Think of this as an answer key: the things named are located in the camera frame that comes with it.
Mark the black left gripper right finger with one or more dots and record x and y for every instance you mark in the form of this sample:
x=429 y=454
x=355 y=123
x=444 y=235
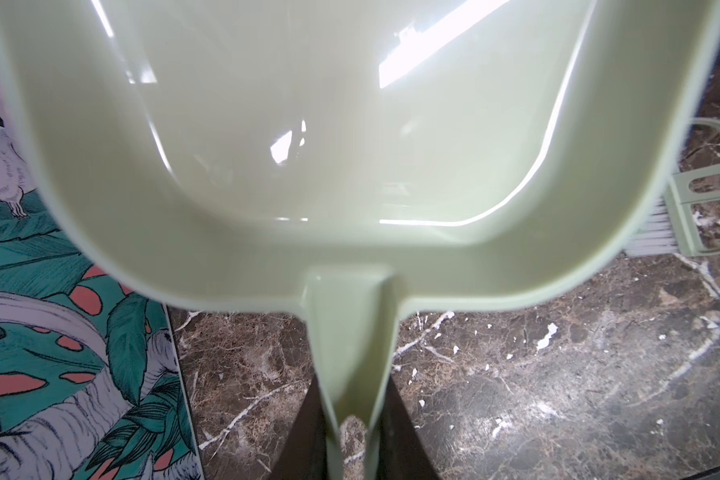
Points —
x=401 y=453

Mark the green hand brush white bristles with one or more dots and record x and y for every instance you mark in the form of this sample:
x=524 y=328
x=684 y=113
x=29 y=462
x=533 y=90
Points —
x=671 y=228

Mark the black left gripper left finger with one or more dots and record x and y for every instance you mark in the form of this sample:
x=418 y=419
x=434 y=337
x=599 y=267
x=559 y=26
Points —
x=304 y=455

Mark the green plastic dustpan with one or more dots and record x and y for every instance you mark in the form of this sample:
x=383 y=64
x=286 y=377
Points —
x=353 y=162

